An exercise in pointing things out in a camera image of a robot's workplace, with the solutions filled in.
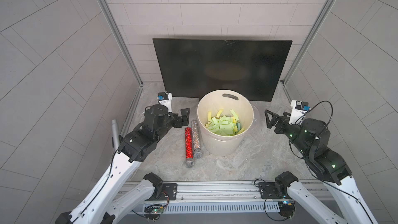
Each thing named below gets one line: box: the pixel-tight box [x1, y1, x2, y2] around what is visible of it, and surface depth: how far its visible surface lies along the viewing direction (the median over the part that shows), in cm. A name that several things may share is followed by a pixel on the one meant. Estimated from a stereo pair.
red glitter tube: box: [185, 127, 195, 169], surface depth 82 cm
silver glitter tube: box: [191, 119, 203, 160], surface depth 84 cm
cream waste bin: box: [196, 89, 254, 157], surface depth 82 cm
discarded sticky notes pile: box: [205, 108, 245, 136], surface depth 85 cm
